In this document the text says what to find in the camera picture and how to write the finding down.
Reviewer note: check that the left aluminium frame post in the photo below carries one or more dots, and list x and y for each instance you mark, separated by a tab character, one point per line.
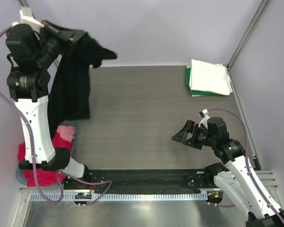
23	3

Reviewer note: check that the pink t-shirt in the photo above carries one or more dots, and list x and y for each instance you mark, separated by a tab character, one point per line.
66	132

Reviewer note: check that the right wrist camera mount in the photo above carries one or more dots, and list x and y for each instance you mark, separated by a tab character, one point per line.
204	114

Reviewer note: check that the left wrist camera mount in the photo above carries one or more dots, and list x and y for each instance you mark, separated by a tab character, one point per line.
26	17

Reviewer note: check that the aluminium rail bracket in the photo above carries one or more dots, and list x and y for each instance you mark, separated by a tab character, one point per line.
268	179

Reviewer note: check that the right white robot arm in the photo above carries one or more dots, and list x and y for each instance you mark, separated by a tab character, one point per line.
234	174

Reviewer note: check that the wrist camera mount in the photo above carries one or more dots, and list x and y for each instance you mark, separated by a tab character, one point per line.
26	17
204	114

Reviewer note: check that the right aluminium frame post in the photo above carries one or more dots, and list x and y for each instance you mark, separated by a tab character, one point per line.
260	11

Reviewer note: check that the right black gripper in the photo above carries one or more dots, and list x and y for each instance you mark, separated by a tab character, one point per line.
192	127

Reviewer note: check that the red t-shirt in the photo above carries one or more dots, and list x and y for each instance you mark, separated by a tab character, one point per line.
60	161

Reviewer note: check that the aluminium frame post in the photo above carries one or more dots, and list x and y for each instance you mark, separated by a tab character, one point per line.
23	3
260	11

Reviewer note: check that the folded green t-shirt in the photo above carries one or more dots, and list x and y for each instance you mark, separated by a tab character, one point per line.
188	82

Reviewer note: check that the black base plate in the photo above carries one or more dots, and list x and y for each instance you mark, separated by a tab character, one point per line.
150	180

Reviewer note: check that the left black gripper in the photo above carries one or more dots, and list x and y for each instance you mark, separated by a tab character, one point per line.
66	39

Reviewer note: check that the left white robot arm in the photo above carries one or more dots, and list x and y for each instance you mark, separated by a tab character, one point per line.
34	52

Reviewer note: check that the blue plastic basket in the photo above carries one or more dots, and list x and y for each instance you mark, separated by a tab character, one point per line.
45	178

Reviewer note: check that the slotted cable duct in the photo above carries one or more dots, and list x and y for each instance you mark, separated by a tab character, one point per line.
84	196

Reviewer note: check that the black t-shirt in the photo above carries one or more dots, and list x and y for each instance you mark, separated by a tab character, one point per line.
69	96

